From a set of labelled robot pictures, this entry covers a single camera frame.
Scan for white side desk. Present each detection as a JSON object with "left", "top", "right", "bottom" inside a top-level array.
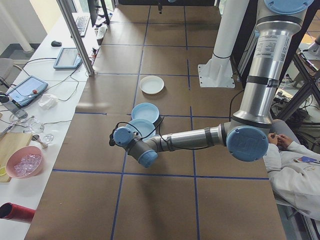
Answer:
[{"left": 0, "top": 7, "right": 119, "bottom": 240}]

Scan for red cylinder roll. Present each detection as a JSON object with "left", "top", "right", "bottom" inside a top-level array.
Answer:
[{"left": 0, "top": 201, "right": 37, "bottom": 224}]

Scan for black computer keyboard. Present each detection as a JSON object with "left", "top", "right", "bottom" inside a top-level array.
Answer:
[{"left": 74, "top": 15, "right": 91, "bottom": 38}]

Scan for blue badge card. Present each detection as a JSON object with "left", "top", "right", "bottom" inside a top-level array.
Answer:
[{"left": 298, "top": 155, "right": 320, "bottom": 165}]

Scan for black desk cable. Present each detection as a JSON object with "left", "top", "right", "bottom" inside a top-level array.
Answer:
[{"left": 22, "top": 57, "right": 58, "bottom": 72}]

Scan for white pedestal column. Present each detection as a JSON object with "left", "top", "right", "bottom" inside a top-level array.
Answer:
[{"left": 197, "top": 0, "right": 251, "bottom": 89}]

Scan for aluminium frame post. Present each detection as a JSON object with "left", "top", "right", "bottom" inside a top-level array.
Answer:
[{"left": 56, "top": 0, "right": 96, "bottom": 77}]

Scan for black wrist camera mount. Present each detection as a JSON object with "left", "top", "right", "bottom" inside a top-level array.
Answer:
[{"left": 108, "top": 131, "right": 118, "bottom": 147}]

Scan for person in white coat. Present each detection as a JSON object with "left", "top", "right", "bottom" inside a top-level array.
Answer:
[{"left": 264, "top": 117, "right": 320, "bottom": 222}]

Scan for clear plastic ice cubes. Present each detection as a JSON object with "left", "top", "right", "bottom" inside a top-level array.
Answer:
[{"left": 13, "top": 152, "right": 42, "bottom": 175}]

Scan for metal cocktail jigger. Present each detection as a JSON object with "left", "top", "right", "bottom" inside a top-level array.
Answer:
[{"left": 32, "top": 134, "right": 49, "bottom": 150}]

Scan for pink bowl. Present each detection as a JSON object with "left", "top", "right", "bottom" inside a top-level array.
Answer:
[{"left": 5, "top": 145, "right": 44, "bottom": 179}]

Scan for light blue plate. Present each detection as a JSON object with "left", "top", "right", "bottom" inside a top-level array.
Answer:
[
  {"left": 127, "top": 118, "right": 157, "bottom": 141},
  {"left": 131, "top": 102, "right": 160, "bottom": 124}
]

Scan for grey blue teach pendant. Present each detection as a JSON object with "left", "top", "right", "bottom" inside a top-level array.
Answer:
[
  {"left": 53, "top": 47, "right": 83, "bottom": 70},
  {"left": 6, "top": 75, "right": 49, "bottom": 109}
]

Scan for wooden cutting board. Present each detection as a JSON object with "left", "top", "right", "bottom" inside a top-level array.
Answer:
[{"left": 0, "top": 131, "right": 34, "bottom": 183}]

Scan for clear bottle with metal cap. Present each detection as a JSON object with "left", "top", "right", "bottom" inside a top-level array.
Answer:
[{"left": 0, "top": 92, "right": 21, "bottom": 116}]

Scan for white building pipe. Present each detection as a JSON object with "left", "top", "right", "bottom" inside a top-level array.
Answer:
[{"left": 0, "top": 0, "right": 35, "bottom": 53}]

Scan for white plate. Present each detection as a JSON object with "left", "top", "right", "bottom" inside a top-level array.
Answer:
[{"left": 139, "top": 75, "right": 165, "bottom": 95}]

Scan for crumpled white tissue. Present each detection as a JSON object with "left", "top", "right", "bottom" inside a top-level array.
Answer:
[{"left": 37, "top": 92, "right": 60, "bottom": 110}]

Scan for black computer monitor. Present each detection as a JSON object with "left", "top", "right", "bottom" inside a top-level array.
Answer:
[{"left": 86, "top": 0, "right": 111, "bottom": 28}]

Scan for clear drinking glass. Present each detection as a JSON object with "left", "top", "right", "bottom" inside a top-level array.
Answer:
[
  {"left": 42, "top": 133, "right": 55, "bottom": 146},
  {"left": 24, "top": 117, "right": 45, "bottom": 135}
]

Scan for bystander bare hand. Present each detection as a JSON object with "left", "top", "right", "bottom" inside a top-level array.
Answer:
[
  {"left": 279, "top": 134, "right": 294, "bottom": 151},
  {"left": 267, "top": 133, "right": 281, "bottom": 147}
]

